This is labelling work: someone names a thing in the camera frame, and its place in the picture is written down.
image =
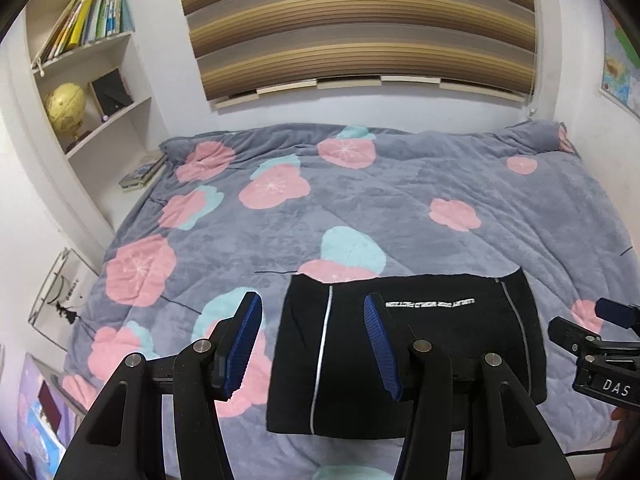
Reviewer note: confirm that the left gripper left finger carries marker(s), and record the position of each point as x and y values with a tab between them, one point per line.
121	436

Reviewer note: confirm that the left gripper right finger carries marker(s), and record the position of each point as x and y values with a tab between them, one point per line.
505	436

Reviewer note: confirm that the black hooded jacket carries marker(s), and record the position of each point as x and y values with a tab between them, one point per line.
342	349

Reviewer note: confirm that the right hand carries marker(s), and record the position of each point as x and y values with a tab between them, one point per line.
627	426

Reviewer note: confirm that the colourful box at left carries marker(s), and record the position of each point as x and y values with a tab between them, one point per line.
47	419

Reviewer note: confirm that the grey floral blanket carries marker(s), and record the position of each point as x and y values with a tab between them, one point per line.
245	211

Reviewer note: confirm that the stack of books on ledge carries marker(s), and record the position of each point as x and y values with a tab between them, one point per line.
148	167

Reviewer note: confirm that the world map poster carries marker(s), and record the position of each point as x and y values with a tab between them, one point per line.
620	78

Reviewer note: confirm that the yellow globe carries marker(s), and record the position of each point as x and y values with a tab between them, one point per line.
65	107

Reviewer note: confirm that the white bookshelf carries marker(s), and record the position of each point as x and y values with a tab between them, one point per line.
78	182

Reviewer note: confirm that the brown striped window blind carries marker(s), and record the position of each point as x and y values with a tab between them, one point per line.
246	47

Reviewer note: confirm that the row of upright books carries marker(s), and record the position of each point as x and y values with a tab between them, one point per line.
57	27

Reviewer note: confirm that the black picture frame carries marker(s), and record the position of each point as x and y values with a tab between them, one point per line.
110	94

